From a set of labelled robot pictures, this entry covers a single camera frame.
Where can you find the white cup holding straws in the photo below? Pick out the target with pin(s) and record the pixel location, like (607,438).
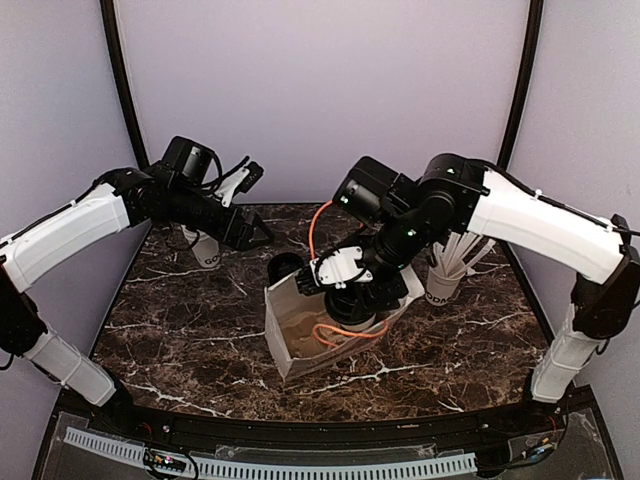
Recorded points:
(440,289)

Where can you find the white paper takeout bag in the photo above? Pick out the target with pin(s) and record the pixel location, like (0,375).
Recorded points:
(283,300)

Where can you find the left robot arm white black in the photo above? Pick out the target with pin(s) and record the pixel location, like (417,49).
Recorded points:
(173,189)

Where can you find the black cup lid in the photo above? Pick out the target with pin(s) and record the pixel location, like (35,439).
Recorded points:
(346,310)

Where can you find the stack of white paper cups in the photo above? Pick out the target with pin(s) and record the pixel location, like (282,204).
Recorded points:
(204,248)

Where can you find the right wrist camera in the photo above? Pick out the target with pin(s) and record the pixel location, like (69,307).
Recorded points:
(335,269)

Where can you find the brown cardboard cup carrier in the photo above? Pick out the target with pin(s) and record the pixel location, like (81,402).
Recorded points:
(298,334)

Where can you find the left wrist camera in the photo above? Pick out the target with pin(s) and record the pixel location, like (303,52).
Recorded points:
(240,179)

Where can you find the stack of black cup lids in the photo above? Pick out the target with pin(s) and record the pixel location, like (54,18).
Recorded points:
(282,265)

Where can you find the left black frame post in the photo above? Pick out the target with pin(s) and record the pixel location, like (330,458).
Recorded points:
(121,80)

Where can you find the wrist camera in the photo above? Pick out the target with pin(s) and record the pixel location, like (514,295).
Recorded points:
(240,179)
(335,269)

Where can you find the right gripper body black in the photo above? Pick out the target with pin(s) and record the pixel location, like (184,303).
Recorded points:
(379,294)

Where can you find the black frame post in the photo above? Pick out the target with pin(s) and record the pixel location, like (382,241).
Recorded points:
(524,74)
(121,80)

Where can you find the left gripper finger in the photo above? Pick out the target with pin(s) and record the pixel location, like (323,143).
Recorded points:
(259,229)
(247,243)

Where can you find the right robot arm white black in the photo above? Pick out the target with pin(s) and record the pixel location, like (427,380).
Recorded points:
(460,195)

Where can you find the white slotted cable duct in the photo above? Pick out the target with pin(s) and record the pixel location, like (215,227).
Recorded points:
(248,463)

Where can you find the right black frame post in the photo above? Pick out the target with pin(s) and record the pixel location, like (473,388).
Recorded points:
(524,74)

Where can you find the bundle of white wrapped straws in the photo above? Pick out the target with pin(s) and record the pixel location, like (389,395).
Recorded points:
(449,259)

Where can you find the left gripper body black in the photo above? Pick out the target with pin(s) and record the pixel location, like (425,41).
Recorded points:
(231,239)

